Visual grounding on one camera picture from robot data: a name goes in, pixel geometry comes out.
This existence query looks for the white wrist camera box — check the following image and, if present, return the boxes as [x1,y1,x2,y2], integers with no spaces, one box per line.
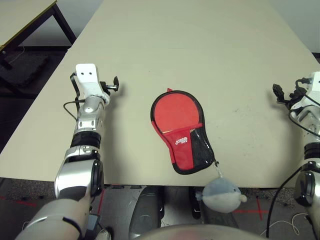
[290,70,320,111]
[75,63,111,101]

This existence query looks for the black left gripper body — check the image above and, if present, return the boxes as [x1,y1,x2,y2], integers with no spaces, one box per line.
[99,80,116,96]

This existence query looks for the beige side table black legs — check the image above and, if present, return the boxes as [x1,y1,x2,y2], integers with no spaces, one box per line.
[0,0,77,71]

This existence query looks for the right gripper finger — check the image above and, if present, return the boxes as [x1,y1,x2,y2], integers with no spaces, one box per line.
[271,83,286,104]

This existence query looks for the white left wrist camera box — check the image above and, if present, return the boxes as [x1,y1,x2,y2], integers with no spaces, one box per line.
[75,63,111,101]

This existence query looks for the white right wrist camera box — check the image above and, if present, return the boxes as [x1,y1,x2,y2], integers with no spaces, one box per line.
[290,70,320,111]

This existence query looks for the white floor cable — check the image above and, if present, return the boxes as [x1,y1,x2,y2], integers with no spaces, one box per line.
[259,213,313,238]

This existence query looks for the grey left robot leg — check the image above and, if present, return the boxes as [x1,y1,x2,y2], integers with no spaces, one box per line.
[128,185,166,239]

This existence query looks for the grey floor box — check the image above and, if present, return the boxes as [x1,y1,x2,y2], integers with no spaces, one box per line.
[86,213,102,233]

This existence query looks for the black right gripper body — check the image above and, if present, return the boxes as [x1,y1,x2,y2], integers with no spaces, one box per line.
[283,89,303,106]

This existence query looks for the red black paddle case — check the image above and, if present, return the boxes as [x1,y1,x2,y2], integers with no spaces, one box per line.
[149,87,217,176]

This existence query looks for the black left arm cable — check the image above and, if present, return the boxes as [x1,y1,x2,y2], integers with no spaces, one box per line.
[63,72,85,119]

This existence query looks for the red floor tape cross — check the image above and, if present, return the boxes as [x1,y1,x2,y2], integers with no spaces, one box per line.
[233,200,272,221]

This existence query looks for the grey robot torso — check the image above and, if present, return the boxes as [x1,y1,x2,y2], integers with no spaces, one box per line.
[134,222,264,240]

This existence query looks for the red ping-pong paddle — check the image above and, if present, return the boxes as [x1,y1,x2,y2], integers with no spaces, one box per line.
[152,92,201,135]

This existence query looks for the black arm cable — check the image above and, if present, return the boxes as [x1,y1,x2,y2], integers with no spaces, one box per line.
[265,166,305,239]
[63,72,85,119]
[287,77,320,138]

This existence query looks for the grey plush keychain toy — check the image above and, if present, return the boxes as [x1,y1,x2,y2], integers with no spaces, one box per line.
[195,161,249,214]

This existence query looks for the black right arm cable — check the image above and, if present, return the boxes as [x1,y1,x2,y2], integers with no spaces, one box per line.
[287,77,320,138]
[265,166,305,239]

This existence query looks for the red floor tape strip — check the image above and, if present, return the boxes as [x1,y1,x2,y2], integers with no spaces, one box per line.
[96,188,106,216]

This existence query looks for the black robot foot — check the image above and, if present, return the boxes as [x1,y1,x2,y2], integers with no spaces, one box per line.
[189,186,204,221]

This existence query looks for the black floor mat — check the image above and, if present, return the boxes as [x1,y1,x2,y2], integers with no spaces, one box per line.
[0,53,50,89]

